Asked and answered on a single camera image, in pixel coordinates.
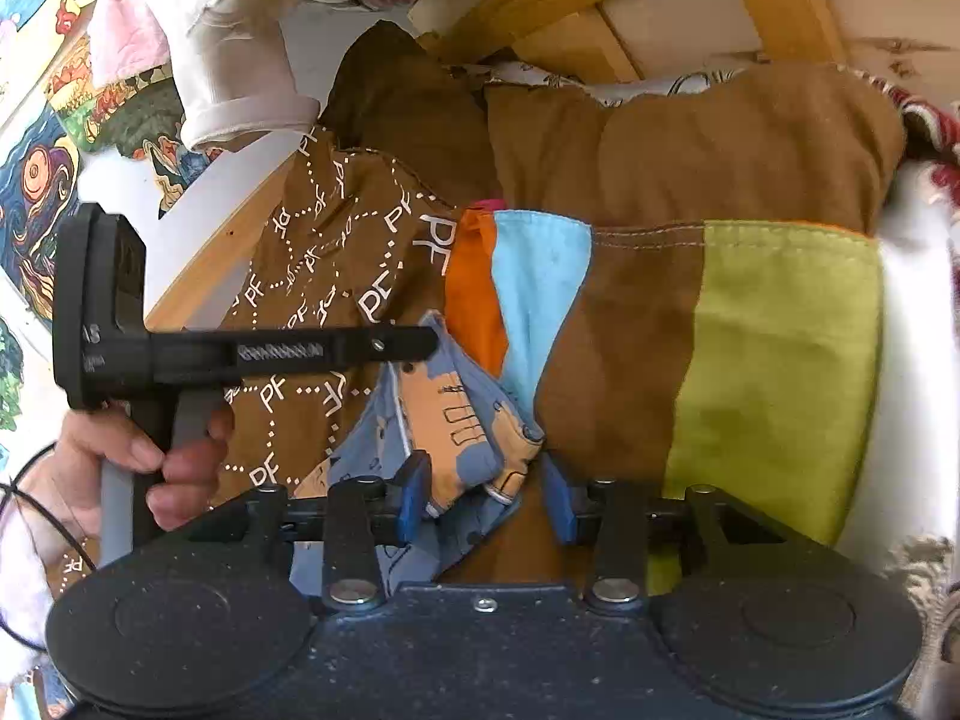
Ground white hanging garment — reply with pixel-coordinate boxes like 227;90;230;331
132;0;319;151

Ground colourful cartoon wall poster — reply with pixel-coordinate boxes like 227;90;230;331
2;0;220;436

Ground wooden bed frame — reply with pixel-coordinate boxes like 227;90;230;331
145;0;958;330

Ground black cable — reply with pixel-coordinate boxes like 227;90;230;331
0;440;100;653

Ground blue printed kids pants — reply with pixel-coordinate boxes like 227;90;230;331
295;312;544;592

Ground person's left hand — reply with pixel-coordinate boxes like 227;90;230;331
18;403;235;539

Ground brown PF patchwork duvet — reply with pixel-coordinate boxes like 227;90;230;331
44;127;886;602

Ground brown pillow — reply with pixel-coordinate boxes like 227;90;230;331
320;23;907;234

